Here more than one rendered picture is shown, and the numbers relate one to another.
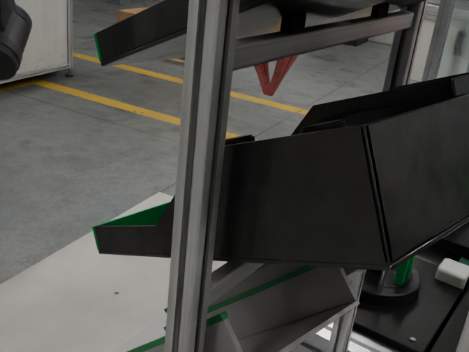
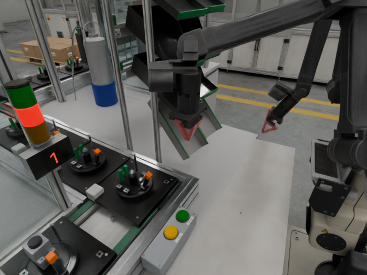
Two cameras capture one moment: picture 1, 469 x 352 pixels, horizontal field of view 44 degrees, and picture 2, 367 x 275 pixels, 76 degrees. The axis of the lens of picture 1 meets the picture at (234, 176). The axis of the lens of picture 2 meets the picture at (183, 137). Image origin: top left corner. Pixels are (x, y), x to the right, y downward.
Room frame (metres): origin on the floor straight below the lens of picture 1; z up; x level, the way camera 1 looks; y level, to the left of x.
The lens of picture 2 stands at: (1.39, -0.06, 1.61)
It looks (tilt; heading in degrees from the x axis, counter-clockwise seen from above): 35 degrees down; 179
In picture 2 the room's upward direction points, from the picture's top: straight up
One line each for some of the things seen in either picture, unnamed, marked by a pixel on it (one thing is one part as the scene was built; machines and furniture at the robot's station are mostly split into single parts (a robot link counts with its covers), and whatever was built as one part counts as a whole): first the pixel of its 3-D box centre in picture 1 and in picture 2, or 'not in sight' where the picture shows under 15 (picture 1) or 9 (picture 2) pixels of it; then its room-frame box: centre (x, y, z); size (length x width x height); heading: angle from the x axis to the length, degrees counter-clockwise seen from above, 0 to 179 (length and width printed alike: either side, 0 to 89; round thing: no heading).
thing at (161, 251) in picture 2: not in sight; (171, 238); (0.96, -0.09, 0.93); 0.21 x 0.07 x 0.06; 148
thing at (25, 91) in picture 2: not in sight; (22, 94); (0.88, -0.43, 1.38); 0.05 x 0.05 x 0.05
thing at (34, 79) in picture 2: not in sight; (45, 71); (-0.38, -1.08, 1.01); 0.24 x 0.24 x 0.13; 58
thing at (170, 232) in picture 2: not in sight; (171, 232); (0.96, -0.09, 0.96); 0.04 x 0.04 x 0.02
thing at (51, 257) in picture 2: not in sight; (53, 262); (1.09, -0.37, 1.04); 0.04 x 0.02 x 0.08; 58
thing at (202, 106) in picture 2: not in sight; (188, 102); (0.84, -0.03, 1.34); 0.10 x 0.07 x 0.07; 148
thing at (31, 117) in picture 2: not in sight; (29, 113); (0.88, -0.43, 1.33); 0.05 x 0.05 x 0.05
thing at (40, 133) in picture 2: not in sight; (37, 130); (0.88, -0.43, 1.28); 0.05 x 0.05 x 0.05
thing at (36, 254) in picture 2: not in sight; (36, 246); (1.06, -0.41, 1.06); 0.08 x 0.04 x 0.07; 59
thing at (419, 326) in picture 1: (377, 255); (132, 178); (0.78, -0.23, 1.01); 0.24 x 0.24 x 0.13; 58
